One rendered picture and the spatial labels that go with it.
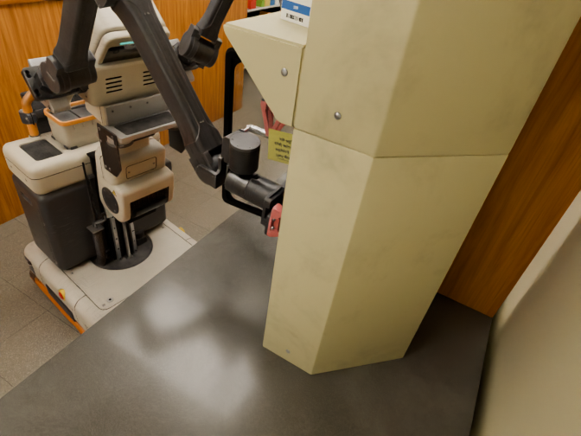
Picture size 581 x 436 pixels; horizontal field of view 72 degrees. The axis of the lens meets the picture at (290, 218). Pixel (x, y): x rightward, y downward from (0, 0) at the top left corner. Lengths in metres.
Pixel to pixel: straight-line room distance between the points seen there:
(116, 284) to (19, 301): 0.59
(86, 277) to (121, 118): 0.82
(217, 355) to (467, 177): 0.54
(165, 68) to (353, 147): 0.44
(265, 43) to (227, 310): 0.56
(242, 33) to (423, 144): 0.25
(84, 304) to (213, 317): 1.03
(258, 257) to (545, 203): 0.62
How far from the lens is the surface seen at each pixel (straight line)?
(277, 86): 0.51
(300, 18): 0.58
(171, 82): 0.81
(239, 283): 0.93
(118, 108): 1.35
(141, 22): 0.83
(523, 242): 0.94
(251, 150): 0.73
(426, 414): 0.84
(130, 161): 1.48
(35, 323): 2.21
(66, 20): 1.05
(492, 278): 0.99
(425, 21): 0.45
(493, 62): 0.51
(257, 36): 0.52
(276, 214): 0.70
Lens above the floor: 1.63
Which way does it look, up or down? 37 degrees down
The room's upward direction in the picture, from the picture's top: 9 degrees clockwise
